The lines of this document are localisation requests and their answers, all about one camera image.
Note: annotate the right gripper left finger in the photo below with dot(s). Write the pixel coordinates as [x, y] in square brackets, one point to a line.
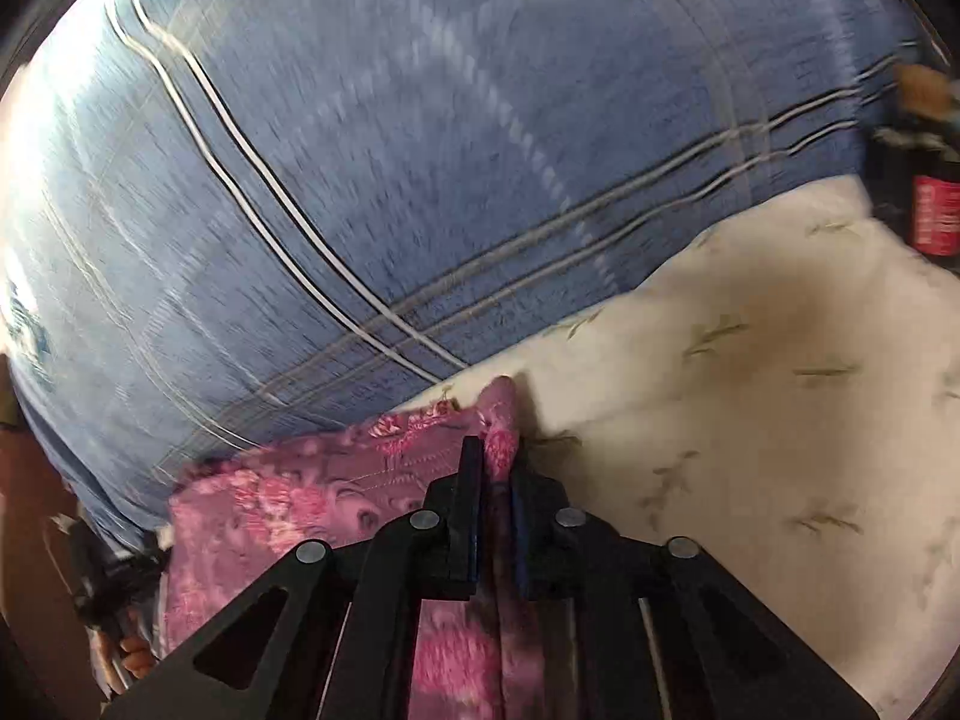
[327, 632]

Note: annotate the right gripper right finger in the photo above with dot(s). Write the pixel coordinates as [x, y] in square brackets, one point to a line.
[643, 630]

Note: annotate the purple floral garment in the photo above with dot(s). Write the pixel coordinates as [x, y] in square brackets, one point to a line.
[232, 519]

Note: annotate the person's left hand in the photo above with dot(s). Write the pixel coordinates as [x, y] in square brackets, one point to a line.
[130, 659]

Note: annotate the cream leaf-print pillow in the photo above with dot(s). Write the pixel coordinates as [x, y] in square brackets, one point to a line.
[784, 391]

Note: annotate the blue plaid bedsheet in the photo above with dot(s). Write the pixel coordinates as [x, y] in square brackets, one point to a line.
[225, 221]

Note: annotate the dark bottle red label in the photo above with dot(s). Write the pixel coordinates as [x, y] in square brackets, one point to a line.
[912, 164]

